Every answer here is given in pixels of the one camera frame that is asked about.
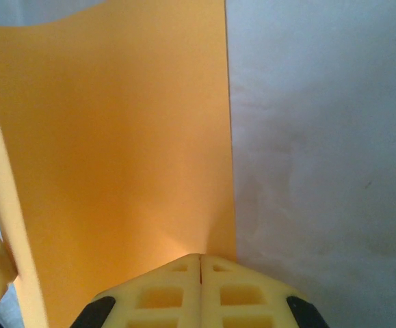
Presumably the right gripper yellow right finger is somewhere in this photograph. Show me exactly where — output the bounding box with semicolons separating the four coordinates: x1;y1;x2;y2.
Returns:
200;252;332;328

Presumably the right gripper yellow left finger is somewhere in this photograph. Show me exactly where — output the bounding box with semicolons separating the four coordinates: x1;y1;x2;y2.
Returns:
69;252;202;328

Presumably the orange square paper sheet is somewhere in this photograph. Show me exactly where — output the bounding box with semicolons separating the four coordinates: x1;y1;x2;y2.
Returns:
0;0;236;328

